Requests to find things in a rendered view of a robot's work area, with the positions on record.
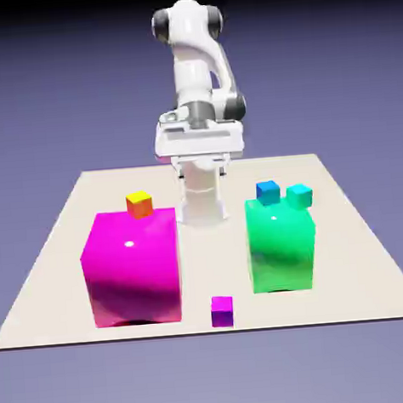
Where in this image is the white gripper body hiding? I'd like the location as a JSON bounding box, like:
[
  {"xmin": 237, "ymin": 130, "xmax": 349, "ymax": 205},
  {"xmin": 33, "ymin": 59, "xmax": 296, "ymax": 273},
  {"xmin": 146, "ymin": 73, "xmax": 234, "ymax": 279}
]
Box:
[{"xmin": 152, "ymin": 115, "xmax": 247, "ymax": 166}]

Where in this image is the small blue cube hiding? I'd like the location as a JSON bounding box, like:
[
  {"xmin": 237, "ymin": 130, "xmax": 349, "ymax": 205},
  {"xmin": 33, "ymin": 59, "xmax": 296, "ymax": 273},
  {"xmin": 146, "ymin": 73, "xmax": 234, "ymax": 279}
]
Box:
[{"xmin": 254, "ymin": 179, "xmax": 283, "ymax": 207}]

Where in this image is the small orange cube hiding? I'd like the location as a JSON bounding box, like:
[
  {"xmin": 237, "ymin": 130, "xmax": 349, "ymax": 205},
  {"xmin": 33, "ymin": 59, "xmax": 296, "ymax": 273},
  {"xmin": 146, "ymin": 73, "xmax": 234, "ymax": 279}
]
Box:
[{"xmin": 124, "ymin": 190, "xmax": 155, "ymax": 221}]

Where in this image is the small cyan cube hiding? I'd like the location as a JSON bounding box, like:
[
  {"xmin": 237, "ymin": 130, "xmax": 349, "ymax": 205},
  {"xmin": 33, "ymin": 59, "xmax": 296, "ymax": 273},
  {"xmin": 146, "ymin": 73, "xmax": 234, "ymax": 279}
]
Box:
[{"xmin": 284, "ymin": 182, "xmax": 315, "ymax": 212}]

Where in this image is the small purple cube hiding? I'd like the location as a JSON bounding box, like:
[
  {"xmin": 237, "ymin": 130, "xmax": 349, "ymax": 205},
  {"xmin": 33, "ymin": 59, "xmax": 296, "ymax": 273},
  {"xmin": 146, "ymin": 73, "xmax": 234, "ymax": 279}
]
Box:
[{"xmin": 209, "ymin": 293, "xmax": 236, "ymax": 330}]

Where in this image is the large green box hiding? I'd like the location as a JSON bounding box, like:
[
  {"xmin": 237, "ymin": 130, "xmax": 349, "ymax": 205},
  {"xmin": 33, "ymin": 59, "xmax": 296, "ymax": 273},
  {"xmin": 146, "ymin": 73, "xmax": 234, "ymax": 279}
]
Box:
[{"xmin": 243, "ymin": 192, "xmax": 322, "ymax": 296}]

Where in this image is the large magenta box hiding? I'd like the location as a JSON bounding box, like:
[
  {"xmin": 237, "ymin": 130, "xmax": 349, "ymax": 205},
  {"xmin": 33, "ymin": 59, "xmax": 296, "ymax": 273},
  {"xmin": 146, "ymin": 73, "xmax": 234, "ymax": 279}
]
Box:
[{"xmin": 76, "ymin": 205, "xmax": 185, "ymax": 331}]

